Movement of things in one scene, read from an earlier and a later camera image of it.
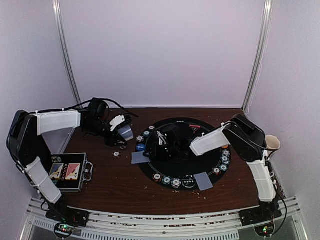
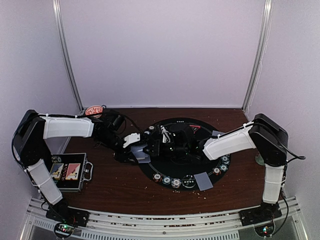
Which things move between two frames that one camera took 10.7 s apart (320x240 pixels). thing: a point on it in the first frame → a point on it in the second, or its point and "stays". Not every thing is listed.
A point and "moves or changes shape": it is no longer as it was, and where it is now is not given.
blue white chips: (225, 156) stays
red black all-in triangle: (194, 127) stays
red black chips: (157, 177) stays
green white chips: (166, 180) stays
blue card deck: (126, 132) moves or changes shape
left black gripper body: (110, 140) → (120, 156)
